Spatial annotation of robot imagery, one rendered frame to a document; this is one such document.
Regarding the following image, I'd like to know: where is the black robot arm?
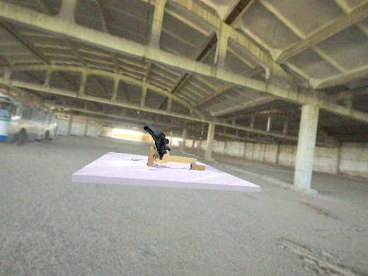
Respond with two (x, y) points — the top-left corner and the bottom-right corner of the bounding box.
(144, 123), (171, 151)

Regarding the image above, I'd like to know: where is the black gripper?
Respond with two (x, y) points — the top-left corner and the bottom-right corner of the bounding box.
(157, 144), (167, 160)

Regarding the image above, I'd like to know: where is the long tan wooden rail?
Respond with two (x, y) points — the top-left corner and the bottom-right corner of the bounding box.
(154, 154), (197, 164)

